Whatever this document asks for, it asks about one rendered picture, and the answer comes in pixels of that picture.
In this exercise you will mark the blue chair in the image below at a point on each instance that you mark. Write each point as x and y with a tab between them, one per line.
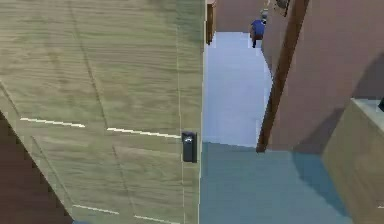
257	29

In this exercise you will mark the light wooden room door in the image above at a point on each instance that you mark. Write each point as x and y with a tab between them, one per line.
100	83

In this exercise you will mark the light wooden cabinet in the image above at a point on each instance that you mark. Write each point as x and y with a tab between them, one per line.
358	160

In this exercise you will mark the brown wooden cupboard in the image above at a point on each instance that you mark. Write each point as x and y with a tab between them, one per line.
210	21

